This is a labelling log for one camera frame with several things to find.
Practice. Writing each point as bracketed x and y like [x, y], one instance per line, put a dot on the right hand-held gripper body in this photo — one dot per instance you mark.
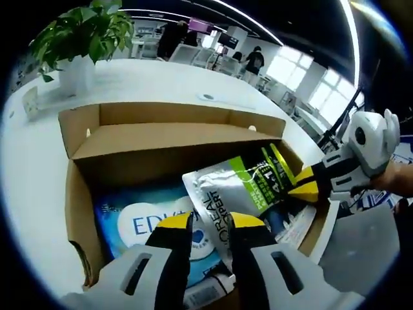
[374, 145]

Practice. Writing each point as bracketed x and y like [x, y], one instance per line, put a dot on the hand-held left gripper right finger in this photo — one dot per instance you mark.
[248, 258]

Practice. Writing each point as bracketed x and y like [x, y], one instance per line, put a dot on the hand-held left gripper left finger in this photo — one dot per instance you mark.
[161, 258]

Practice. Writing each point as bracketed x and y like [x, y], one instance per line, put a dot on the blue white soft pack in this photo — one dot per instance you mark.
[129, 223]

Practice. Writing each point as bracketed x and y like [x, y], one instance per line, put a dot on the silver green soft pouch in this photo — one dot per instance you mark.
[219, 181]

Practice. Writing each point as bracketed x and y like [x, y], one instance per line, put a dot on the brown cardboard shoe box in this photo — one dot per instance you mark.
[161, 142]

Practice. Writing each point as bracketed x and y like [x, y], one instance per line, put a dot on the small white card box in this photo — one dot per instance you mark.
[31, 103]

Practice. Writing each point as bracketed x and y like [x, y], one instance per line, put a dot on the person's right hand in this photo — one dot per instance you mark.
[397, 177]

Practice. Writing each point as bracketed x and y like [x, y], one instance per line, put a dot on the dark blue white packet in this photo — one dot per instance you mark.
[290, 223]

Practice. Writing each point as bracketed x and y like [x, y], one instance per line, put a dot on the grey mesh office chair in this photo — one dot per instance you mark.
[364, 245]

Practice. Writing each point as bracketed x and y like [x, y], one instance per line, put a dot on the bright office window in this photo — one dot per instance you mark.
[300, 71]

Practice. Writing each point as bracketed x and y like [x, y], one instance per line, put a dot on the curved ceiling light strips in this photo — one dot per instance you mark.
[356, 48]

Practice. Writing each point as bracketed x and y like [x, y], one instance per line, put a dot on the table socket panel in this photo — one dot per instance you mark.
[206, 96]

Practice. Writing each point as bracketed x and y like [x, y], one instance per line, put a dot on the black display screen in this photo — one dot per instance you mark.
[228, 40]

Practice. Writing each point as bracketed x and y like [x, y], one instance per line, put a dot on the row of white office chairs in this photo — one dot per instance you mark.
[184, 53]

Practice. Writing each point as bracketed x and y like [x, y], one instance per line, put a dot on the purple display screen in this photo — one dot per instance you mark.
[200, 25]

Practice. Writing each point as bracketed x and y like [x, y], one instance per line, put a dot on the green potted plant white pot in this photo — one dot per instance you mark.
[80, 32]

